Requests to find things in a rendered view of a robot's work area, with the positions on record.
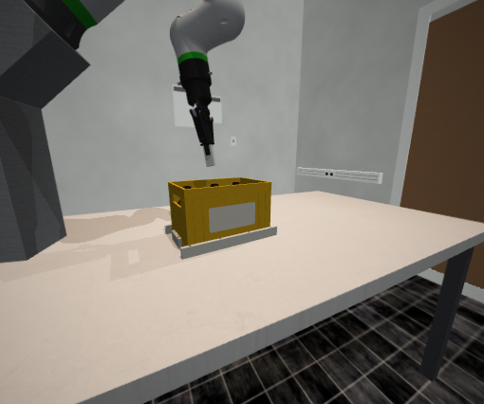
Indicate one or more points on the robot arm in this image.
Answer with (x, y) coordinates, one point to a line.
(192, 33)

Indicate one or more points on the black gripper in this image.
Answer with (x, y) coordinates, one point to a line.
(199, 95)

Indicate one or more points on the yellow divided crate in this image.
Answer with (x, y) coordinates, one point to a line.
(207, 213)

